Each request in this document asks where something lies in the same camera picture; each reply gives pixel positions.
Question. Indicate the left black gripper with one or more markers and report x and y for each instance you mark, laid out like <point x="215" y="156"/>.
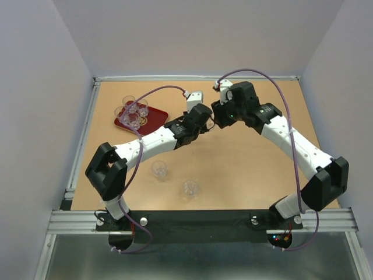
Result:
<point x="203" y="129"/>

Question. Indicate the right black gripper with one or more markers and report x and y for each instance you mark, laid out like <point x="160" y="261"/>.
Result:
<point x="220" y="112"/>

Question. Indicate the aluminium back rail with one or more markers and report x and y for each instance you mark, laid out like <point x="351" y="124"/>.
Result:
<point x="175" y="78"/>

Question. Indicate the clear glass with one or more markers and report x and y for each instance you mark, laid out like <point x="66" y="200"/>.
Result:
<point x="130" y="104"/>
<point x="210" y="125"/>
<point x="159" y="169"/>
<point x="190" y="190"/>
<point x="134" y="120"/>
<point x="121" y="115"/>

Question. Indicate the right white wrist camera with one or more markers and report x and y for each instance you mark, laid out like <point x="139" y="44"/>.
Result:
<point x="223" y="87"/>

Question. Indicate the aluminium front rail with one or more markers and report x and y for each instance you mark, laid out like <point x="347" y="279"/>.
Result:
<point x="85" y="222"/>

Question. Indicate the red rectangular tray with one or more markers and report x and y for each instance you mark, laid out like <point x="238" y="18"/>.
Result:
<point x="155" y="119"/>

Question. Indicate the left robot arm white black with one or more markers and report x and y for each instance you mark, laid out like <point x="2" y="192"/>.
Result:
<point x="108" y="168"/>

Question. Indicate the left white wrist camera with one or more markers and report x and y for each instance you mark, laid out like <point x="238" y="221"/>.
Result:
<point x="192" y="99"/>

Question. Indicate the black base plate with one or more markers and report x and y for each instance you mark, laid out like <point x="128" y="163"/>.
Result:
<point x="200" y="226"/>

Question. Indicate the aluminium left rail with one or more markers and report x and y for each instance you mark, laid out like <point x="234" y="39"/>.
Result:
<point x="74" y="175"/>

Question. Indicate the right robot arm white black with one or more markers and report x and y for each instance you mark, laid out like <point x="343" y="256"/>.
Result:
<point x="327" y="176"/>

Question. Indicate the aluminium rail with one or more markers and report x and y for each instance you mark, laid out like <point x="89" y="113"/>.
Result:
<point x="85" y="222"/>
<point x="74" y="175"/>
<point x="175" y="78"/>

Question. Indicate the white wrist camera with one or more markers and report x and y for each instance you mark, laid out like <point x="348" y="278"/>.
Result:
<point x="192" y="99"/>
<point x="223" y="87"/>

